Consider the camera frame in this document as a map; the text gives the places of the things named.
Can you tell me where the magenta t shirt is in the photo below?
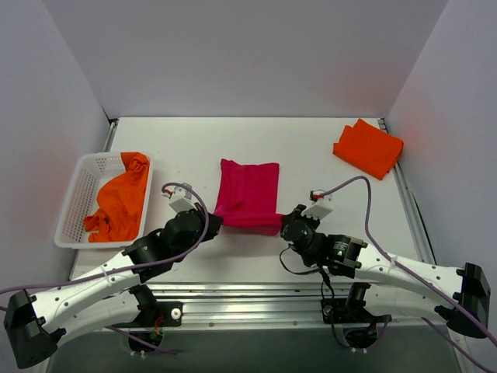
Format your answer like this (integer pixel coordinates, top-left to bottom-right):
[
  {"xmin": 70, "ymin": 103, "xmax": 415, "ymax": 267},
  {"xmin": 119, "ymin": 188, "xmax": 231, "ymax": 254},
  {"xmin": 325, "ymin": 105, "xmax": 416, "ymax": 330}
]
[{"xmin": 214, "ymin": 159, "xmax": 282, "ymax": 236}]

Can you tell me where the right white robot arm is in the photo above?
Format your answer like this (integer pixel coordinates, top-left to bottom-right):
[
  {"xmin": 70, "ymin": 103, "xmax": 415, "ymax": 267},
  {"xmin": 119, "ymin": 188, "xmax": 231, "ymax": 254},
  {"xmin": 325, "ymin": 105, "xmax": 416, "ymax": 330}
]
[{"xmin": 280, "ymin": 204, "xmax": 491, "ymax": 339}]

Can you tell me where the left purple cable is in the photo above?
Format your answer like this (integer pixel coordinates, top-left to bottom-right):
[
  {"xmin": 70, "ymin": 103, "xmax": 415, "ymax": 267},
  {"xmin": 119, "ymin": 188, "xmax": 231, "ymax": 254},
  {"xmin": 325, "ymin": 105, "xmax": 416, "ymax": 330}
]
[{"xmin": 0, "ymin": 182, "xmax": 210, "ymax": 355}]

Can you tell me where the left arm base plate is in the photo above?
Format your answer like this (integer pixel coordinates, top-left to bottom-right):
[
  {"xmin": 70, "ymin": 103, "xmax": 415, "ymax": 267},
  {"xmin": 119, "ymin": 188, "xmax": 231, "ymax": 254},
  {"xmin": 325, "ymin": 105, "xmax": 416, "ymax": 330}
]
[{"xmin": 130, "ymin": 301, "xmax": 183, "ymax": 328}]

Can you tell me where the folded orange t shirt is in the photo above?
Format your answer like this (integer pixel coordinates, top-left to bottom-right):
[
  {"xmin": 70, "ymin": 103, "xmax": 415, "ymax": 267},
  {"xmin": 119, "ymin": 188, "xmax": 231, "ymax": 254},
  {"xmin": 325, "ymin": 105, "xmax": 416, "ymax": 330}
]
[{"xmin": 332, "ymin": 119, "xmax": 404, "ymax": 180}]

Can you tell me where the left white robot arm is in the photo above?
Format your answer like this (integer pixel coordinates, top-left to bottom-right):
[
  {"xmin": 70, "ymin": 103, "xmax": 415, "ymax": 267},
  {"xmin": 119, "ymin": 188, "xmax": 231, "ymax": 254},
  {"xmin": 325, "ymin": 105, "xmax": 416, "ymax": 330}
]
[{"xmin": 4, "ymin": 209, "xmax": 223, "ymax": 369}]

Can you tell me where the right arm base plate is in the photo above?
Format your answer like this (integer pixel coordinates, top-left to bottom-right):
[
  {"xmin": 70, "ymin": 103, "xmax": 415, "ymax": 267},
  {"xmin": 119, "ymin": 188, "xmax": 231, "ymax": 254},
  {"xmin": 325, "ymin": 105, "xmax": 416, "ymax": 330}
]
[{"xmin": 320, "ymin": 298, "xmax": 392, "ymax": 325}]

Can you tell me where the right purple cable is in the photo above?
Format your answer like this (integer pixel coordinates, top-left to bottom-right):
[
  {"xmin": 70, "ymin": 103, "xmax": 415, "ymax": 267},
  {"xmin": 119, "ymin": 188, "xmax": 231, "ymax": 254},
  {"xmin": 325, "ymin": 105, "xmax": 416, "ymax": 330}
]
[{"xmin": 321, "ymin": 176, "xmax": 497, "ymax": 372}]

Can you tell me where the white plastic basket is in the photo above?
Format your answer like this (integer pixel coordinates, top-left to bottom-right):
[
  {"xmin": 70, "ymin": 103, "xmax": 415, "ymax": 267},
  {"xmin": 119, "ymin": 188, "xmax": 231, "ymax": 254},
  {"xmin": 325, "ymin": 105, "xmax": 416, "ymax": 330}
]
[{"xmin": 54, "ymin": 152, "xmax": 134, "ymax": 249}]

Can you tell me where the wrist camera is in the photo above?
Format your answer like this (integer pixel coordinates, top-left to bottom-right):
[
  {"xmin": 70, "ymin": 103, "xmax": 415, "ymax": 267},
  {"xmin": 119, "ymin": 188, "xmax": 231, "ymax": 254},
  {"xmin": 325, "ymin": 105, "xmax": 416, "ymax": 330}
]
[
  {"xmin": 302, "ymin": 190, "xmax": 334, "ymax": 221},
  {"xmin": 162, "ymin": 186, "xmax": 195, "ymax": 213}
]

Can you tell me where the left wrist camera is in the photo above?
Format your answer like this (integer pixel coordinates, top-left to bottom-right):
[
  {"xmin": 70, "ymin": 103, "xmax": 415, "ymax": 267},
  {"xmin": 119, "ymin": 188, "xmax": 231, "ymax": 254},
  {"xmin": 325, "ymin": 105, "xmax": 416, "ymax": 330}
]
[{"xmin": 162, "ymin": 186, "xmax": 195, "ymax": 213}]

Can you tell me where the crumpled orange t shirt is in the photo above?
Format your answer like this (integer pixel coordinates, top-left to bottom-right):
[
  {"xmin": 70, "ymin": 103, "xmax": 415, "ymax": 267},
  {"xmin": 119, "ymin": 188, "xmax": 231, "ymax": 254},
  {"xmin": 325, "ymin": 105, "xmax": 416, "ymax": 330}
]
[{"xmin": 83, "ymin": 152, "xmax": 150, "ymax": 243}]

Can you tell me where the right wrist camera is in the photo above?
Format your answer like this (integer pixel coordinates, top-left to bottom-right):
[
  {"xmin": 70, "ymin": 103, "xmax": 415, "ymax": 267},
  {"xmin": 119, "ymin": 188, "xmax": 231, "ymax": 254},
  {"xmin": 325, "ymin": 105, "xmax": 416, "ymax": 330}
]
[{"xmin": 302, "ymin": 190, "xmax": 334, "ymax": 221}]

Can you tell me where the aluminium rail frame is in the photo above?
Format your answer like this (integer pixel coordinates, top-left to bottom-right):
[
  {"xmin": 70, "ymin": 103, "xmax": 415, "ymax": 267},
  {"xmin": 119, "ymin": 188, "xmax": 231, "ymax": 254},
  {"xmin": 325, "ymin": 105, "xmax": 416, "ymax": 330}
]
[{"xmin": 30, "ymin": 118, "xmax": 477, "ymax": 373}]

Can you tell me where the purple cable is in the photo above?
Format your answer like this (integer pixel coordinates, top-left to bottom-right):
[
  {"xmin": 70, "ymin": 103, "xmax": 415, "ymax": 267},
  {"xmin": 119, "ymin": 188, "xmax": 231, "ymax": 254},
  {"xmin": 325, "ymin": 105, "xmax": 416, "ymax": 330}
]
[
  {"xmin": 321, "ymin": 176, "xmax": 497, "ymax": 372},
  {"xmin": 0, "ymin": 182, "xmax": 210, "ymax": 355}
]

